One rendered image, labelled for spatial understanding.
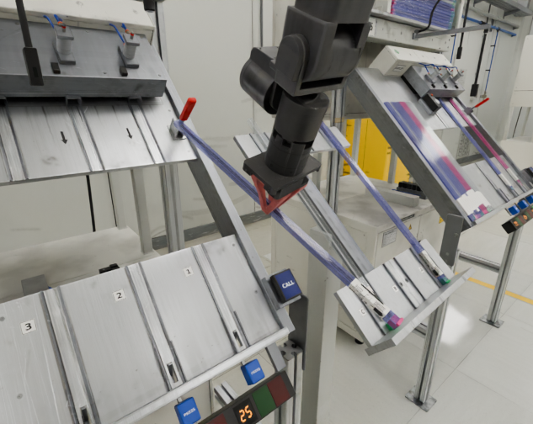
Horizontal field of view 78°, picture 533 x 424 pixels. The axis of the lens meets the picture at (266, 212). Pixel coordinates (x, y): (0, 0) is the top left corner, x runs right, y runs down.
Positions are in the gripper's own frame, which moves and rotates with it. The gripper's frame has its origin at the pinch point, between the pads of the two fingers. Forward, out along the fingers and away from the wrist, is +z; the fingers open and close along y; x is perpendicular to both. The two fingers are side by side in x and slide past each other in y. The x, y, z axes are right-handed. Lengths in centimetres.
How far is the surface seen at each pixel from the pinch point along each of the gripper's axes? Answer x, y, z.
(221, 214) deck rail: -9.8, 0.2, 11.4
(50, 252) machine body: -60, 24, 64
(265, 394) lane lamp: 18.6, 13.2, 18.5
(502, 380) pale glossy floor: 78, -88, 84
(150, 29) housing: -47.5, -7.5, -7.5
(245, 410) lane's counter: 18.2, 17.1, 18.1
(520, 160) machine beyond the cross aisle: 38, -419, 130
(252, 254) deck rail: 0.5, 1.3, 11.9
